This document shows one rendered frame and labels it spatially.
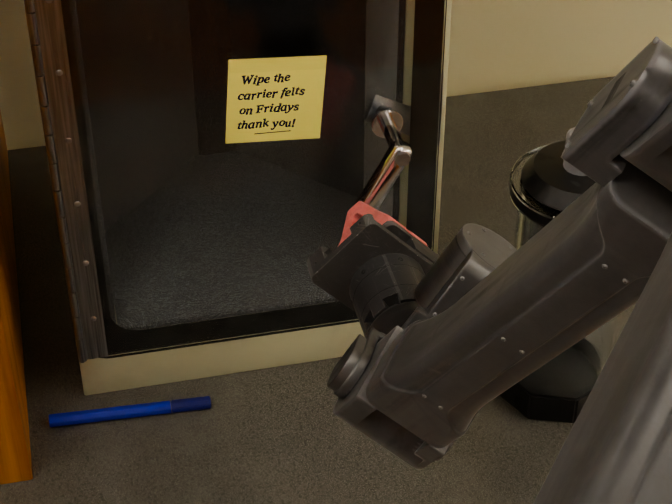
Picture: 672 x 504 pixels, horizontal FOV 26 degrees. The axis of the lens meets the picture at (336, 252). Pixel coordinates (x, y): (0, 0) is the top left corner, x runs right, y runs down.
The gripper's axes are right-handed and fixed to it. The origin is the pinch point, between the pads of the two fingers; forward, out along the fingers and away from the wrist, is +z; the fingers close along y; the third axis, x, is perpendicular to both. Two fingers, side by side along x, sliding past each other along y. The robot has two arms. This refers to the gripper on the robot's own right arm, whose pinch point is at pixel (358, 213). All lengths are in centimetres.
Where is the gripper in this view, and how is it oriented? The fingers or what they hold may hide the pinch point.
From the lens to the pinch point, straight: 114.2
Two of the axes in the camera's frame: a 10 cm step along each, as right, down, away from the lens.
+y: -6.8, -4.8, -5.6
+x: -7.0, 6.5, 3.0
